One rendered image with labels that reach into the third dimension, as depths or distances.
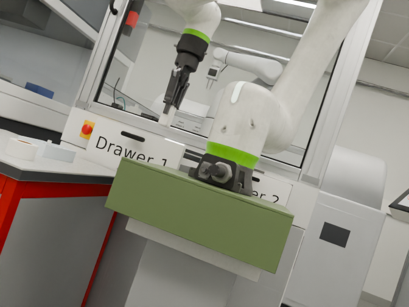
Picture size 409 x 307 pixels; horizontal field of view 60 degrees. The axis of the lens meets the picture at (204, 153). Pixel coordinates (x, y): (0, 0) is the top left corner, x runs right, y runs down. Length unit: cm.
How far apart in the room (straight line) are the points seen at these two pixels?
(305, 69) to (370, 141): 380
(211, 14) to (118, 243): 89
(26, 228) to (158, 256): 37
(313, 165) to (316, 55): 44
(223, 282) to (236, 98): 39
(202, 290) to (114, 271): 72
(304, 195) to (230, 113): 57
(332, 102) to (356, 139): 339
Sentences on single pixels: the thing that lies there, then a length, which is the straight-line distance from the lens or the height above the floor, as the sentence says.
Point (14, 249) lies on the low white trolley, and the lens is 99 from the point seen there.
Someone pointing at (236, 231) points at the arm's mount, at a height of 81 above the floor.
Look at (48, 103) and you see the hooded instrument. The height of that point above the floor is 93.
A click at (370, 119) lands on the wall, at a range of 477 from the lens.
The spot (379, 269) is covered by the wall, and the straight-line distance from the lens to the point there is 481.
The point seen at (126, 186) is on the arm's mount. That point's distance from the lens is 67.
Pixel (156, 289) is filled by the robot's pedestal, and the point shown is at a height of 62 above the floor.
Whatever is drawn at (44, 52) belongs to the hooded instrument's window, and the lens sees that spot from 191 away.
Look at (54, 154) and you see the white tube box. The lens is 117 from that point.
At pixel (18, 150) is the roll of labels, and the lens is 98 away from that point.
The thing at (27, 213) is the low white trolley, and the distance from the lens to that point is 96.
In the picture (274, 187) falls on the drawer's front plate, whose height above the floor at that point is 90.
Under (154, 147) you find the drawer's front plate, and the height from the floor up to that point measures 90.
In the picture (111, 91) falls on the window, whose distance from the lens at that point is 150.
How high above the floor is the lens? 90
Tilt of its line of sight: 2 degrees up
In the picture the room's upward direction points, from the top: 19 degrees clockwise
